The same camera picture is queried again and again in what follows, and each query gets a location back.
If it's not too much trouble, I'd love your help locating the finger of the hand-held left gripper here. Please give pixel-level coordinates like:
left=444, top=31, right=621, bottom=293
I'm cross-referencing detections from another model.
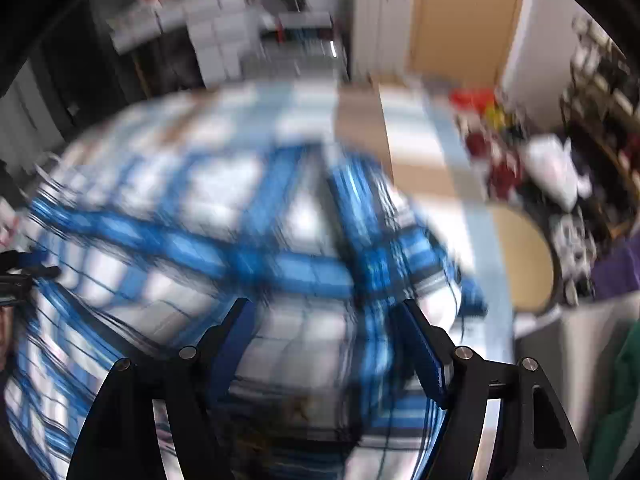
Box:
left=0, top=251, right=48, bottom=268
left=0, top=266, right=62, bottom=283

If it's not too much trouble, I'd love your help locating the wooden door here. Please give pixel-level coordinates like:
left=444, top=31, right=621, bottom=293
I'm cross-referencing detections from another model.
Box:
left=407, top=0, right=528, bottom=86

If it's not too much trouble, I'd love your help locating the wooden shoe rack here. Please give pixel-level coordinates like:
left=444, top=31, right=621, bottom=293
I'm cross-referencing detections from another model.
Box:
left=560, top=15, right=640, bottom=241

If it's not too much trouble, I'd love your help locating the blue white plaid shirt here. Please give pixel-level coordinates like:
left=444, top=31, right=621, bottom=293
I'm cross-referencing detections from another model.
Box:
left=0, top=145, right=491, bottom=480

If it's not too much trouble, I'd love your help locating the collection of sneakers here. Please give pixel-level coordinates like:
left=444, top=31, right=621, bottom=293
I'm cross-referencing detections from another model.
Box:
left=570, top=15, right=640, bottom=171

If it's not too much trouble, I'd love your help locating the teal green garment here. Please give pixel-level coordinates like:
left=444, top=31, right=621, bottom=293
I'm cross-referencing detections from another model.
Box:
left=585, top=330, right=640, bottom=480

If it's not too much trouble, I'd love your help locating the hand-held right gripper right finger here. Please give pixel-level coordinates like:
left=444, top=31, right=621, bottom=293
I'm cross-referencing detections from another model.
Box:
left=400, top=300, right=588, bottom=480

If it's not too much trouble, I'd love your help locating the white desk with drawers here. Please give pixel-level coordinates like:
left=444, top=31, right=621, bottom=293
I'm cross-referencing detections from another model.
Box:
left=107, top=0, right=266, bottom=91

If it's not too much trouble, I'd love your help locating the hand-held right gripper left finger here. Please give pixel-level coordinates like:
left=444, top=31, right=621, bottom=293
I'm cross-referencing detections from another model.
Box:
left=67, top=297, right=257, bottom=480

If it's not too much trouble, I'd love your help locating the heap of colourful shoes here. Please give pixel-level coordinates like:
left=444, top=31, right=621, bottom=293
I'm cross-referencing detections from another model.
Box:
left=450, top=105, right=598, bottom=306

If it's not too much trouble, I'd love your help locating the white plastic bag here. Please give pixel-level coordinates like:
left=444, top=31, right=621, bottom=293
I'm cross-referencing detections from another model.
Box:
left=522, top=135, right=593, bottom=211

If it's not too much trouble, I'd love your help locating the red cloth bag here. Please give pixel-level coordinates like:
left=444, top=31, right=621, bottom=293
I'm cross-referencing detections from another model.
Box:
left=450, top=87, right=496, bottom=111

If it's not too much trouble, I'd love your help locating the black box with red stripe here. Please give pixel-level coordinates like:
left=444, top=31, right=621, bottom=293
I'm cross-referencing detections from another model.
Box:
left=275, top=12, right=333, bottom=43

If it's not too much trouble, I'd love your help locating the purple cloth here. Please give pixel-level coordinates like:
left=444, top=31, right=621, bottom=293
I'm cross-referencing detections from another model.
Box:
left=590, top=240, right=640, bottom=306

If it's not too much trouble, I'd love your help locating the white cabinet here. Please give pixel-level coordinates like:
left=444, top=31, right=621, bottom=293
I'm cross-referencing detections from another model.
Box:
left=350, top=0, right=416, bottom=83

